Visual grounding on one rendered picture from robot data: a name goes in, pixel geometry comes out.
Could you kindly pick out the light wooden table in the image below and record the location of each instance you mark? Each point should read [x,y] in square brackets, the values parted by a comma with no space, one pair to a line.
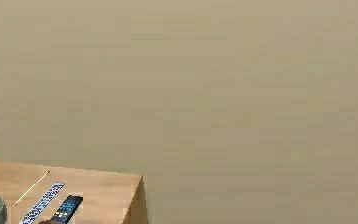
[103,193]

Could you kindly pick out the black remote control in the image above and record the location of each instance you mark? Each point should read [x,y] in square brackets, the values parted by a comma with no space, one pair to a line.
[67,208]

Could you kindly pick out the white blue patterned remote control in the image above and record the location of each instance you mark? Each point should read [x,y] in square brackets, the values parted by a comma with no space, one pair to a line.
[42,203]

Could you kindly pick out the thin yellow pencil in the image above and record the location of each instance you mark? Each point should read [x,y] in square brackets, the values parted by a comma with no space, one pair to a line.
[31,188]

